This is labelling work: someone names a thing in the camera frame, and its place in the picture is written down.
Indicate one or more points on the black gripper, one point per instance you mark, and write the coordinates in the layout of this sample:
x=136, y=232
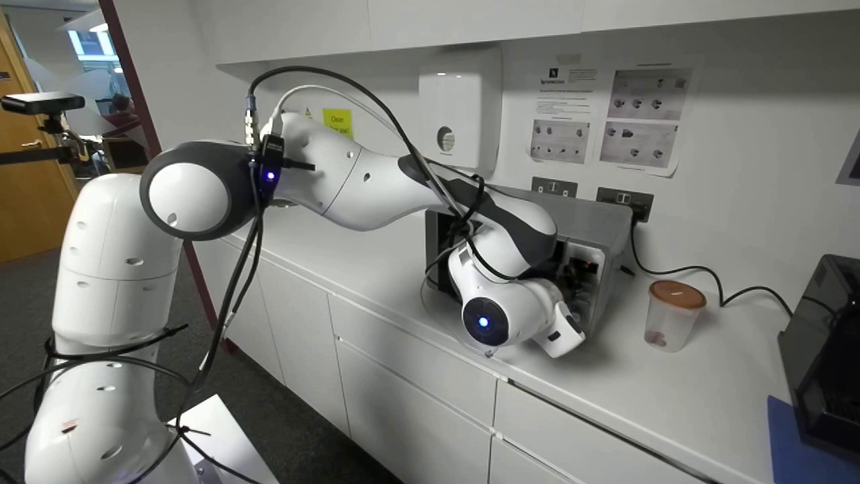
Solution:
x=574, y=285

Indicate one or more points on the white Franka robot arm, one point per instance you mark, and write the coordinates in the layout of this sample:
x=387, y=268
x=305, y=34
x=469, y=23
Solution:
x=366, y=183

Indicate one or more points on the grey microwave oven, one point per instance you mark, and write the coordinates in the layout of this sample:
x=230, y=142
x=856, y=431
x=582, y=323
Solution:
x=593, y=218

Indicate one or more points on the clear cup with brown lid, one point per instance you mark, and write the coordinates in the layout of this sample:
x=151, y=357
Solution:
x=673, y=318

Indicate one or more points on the white instruction poster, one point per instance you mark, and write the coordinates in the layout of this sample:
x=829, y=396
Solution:
x=642, y=143

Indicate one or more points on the white counter cabinet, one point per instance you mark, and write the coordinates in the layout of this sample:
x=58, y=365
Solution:
x=403, y=420

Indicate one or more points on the black countertop appliance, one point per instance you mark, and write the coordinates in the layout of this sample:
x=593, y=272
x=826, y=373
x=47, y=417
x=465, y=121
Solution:
x=826, y=358

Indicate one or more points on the blue mat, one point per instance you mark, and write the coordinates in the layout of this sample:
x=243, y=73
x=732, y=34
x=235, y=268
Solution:
x=794, y=452

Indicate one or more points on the yellow sticker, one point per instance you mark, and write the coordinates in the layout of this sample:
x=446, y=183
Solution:
x=337, y=121

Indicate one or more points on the white base platform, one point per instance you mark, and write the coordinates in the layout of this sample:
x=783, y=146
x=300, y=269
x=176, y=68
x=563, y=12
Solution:
x=230, y=444

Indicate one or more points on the wooden door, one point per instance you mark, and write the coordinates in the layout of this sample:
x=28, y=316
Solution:
x=23, y=197

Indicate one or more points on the wide black wall socket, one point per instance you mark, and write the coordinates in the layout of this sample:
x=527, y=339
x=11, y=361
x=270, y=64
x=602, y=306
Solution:
x=624, y=203

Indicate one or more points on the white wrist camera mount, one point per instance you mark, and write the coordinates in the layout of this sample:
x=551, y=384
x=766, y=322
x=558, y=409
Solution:
x=563, y=334

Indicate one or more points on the small black wall socket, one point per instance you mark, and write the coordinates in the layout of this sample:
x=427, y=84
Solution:
x=555, y=187

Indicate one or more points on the white wall dispenser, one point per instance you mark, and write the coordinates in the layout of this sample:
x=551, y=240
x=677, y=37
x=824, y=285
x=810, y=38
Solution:
x=460, y=104

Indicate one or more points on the white wall cabinet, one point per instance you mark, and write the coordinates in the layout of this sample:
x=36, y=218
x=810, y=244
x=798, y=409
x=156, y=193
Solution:
x=539, y=18

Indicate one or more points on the dark red door frame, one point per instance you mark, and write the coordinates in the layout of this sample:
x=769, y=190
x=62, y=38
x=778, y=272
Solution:
x=136, y=82

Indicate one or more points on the black camera on stand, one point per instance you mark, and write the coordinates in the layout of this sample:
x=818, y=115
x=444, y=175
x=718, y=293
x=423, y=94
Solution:
x=40, y=104

